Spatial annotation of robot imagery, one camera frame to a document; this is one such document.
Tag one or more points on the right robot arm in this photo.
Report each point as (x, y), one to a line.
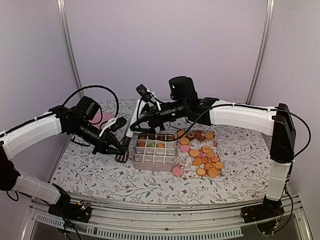
(271, 121)

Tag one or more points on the metal tongs white handle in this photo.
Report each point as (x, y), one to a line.
(127, 137)

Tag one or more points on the metal tin lid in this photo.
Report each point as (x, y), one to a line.
(146, 123)

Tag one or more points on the pink plate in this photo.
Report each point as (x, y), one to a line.
(101, 117)

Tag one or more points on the pink round cookie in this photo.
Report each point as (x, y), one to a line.
(177, 171)

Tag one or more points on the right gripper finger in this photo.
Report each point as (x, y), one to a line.
(141, 122)
(143, 130)

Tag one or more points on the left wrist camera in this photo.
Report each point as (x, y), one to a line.
(112, 125)

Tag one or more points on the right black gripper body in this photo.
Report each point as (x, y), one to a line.
(156, 120)

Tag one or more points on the floral cookie tray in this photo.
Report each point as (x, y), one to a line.
(200, 157)

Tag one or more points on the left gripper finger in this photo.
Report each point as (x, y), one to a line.
(114, 143)
(112, 151)

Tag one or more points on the front aluminium rail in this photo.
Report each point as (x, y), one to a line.
(121, 220)

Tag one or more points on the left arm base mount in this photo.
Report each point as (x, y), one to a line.
(80, 212)

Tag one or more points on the chocolate donut cookie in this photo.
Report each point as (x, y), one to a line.
(191, 135)

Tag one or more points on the floral tablecloth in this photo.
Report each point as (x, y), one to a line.
(244, 178)

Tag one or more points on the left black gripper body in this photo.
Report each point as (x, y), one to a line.
(102, 143)

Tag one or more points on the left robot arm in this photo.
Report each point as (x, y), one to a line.
(57, 120)

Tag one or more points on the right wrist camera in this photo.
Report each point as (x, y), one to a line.
(147, 95)

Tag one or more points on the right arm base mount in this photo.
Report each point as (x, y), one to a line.
(269, 211)

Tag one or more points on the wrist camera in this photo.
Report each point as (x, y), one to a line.
(147, 95)
(112, 125)

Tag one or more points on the metal divided cookie tin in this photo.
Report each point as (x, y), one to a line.
(160, 158)

